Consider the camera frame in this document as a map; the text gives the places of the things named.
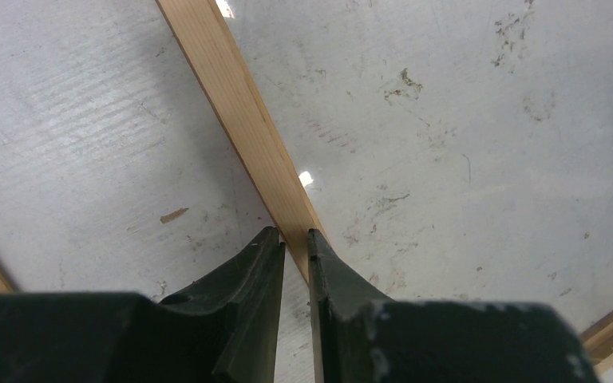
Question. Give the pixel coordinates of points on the wooden picture frame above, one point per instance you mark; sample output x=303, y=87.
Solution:
x=243, y=116

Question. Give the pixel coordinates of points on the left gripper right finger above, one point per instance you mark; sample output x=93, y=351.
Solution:
x=363, y=335

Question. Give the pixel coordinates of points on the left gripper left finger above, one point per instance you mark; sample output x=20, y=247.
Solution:
x=221, y=328

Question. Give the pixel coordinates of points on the clear acrylic sheet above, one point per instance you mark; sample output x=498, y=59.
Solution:
x=444, y=132

